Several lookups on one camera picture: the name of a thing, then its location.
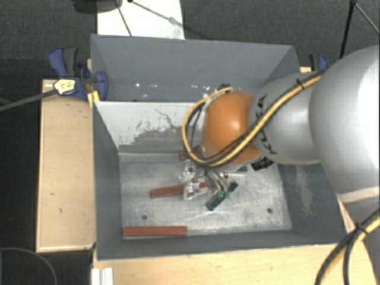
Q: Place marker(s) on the pale wood flat board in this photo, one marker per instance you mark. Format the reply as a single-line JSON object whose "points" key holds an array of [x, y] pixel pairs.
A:
{"points": [[66, 174]]}

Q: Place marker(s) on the red-brown flat block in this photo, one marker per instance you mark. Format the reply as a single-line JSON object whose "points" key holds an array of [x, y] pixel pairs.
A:
{"points": [[154, 231], [166, 191]]}

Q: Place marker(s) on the grey metal bin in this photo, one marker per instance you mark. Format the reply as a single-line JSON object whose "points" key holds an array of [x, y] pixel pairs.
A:
{"points": [[166, 70]]}

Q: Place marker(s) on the black cylinder on white bracket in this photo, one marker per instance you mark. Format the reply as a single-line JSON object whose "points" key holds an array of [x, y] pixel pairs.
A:
{"points": [[261, 165]]}

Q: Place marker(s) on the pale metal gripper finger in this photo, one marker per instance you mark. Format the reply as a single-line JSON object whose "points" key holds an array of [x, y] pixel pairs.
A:
{"points": [[188, 172], [191, 192]]}

